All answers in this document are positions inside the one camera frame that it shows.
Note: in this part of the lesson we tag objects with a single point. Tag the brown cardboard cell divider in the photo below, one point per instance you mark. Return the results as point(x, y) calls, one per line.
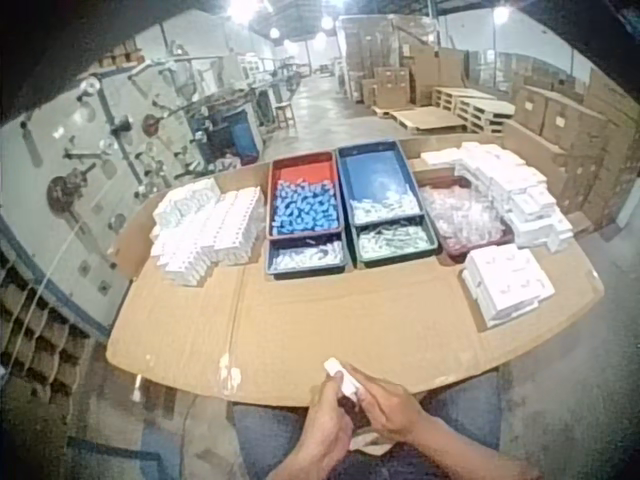
point(42, 335)

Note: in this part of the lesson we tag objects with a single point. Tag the rows of white hanging boxes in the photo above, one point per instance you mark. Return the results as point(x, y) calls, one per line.
point(205, 230)

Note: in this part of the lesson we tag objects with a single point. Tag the person's right hand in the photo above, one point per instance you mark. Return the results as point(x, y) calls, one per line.
point(392, 407)

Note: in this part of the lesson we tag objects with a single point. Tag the blue drum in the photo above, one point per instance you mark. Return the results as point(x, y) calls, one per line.
point(242, 135)

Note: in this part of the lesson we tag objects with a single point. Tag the red plastic tray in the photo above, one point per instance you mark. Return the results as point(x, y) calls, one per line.
point(305, 172)

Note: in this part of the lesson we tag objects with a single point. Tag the maroon plastic tray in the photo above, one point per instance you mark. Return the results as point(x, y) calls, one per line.
point(470, 225)

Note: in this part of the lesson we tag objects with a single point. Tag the dark teal plastic tray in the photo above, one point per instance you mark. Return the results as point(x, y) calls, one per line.
point(306, 257)

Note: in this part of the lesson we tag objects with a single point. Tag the heap of white packets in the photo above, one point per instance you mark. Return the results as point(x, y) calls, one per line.
point(385, 206)

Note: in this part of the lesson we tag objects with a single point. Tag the low stack of flat white boxes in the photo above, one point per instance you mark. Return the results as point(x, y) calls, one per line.
point(507, 285)

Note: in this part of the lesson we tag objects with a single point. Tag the wooden stool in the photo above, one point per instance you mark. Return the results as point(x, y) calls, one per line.
point(285, 114)

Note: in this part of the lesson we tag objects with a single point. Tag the person's left hand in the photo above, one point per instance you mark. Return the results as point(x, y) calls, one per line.
point(325, 432)

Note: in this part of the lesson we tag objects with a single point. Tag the person's legs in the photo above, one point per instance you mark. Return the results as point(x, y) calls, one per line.
point(450, 415)

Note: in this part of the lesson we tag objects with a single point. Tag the stacks of wooden pallets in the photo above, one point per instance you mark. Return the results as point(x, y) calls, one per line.
point(455, 111)

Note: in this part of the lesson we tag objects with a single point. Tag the heap of blue plastic pieces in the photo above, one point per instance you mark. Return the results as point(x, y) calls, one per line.
point(303, 207)

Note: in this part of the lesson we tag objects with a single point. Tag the large brown cardboard sheet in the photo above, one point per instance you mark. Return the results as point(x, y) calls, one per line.
point(350, 320)

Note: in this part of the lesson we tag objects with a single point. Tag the tall pile of white boxes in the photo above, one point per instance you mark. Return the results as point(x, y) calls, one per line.
point(515, 192)

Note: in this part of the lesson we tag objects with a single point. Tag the heap of clear plastic bags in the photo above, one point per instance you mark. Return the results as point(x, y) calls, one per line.
point(462, 215)

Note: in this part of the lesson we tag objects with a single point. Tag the brown paper scrap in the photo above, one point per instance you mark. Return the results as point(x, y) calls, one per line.
point(367, 444)

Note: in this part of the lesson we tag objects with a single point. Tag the wall of brown cartons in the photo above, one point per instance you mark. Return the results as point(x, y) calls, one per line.
point(500, 75)

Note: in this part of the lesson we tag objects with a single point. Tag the blue plastic tray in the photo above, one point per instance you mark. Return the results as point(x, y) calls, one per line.
point(375, 172)

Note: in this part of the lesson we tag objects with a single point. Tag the small white box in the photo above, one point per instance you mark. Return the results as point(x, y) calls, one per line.
point(341, 377)

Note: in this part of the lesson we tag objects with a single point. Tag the green plastic tray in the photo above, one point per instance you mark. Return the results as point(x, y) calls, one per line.
point(395, 242)

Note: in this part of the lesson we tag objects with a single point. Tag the grey winding machine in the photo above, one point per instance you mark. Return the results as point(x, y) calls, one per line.
point(100, 150)

